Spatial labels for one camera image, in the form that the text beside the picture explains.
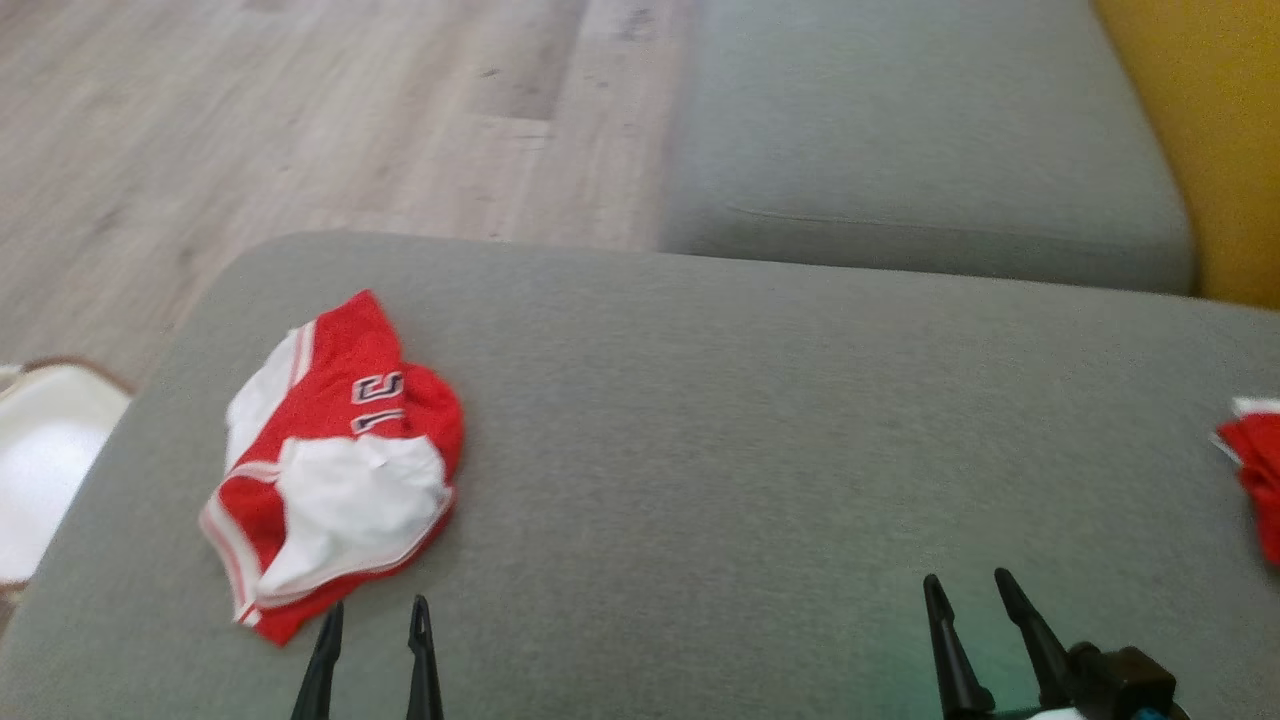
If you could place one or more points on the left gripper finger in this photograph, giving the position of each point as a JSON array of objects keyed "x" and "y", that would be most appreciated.
[
  {"x": 322, "y": 675},
  {"x": 422, "y": 670}
]

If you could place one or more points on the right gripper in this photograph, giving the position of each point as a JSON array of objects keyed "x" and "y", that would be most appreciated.
[{"x": 1125, "y": 685}]

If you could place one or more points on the red and white sports garment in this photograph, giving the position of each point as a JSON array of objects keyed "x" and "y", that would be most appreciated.
[{"x": 340, "y": 400}]

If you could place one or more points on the red garment with white hem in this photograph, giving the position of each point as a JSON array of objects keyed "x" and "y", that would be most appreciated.
[{"x": 1255, "y": 480}]

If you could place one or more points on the white laundry basket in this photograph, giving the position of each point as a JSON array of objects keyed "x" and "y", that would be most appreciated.
[{"x": 50, "y": 460}]

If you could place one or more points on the large grey sofa cushion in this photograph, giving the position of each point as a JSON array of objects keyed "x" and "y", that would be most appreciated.
[{"x": 700, "y": 450}]

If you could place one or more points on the small grey sofa cushion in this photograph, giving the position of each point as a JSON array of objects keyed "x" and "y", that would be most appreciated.
[{"x": 900, "y": 120}]

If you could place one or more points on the yellow sofa backrest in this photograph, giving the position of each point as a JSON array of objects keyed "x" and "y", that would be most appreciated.
[{"x": 1220, "y": 130}]

